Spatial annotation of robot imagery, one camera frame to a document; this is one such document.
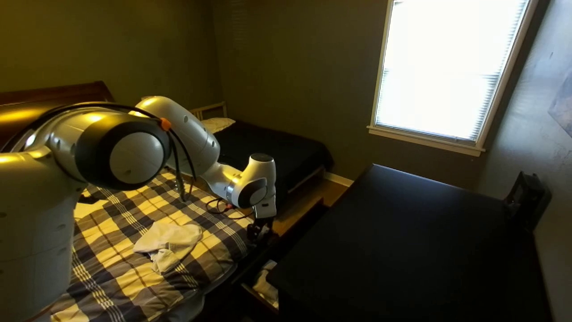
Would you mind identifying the black covered bed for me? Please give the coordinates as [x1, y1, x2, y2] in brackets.
[214, 119, 332, 198]

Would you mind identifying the bright window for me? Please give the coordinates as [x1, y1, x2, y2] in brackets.
[368, 0, 539, 157]

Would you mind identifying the white towel on bed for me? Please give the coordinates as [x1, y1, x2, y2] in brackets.
[134, 221, 202, 273]

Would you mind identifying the black device on dresser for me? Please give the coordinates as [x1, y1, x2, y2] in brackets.
[504, 171, 552, 232]

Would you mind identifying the plaid bed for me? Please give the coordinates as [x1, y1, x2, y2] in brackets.
[34, 169, 252, 322]

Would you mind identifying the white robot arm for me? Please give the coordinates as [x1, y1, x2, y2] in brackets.
[0, 96, 277, 322]

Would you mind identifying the white pillow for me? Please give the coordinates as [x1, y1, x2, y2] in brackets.
[202, 117, 234, 133]

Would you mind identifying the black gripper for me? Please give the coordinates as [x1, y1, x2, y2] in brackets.
[246, 217, 277, 244]

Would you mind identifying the white cloth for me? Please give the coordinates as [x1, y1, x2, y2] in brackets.
[252, 259, 278, 307]

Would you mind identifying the black dresser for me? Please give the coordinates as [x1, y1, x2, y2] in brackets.
[264, 164, 552, 322]

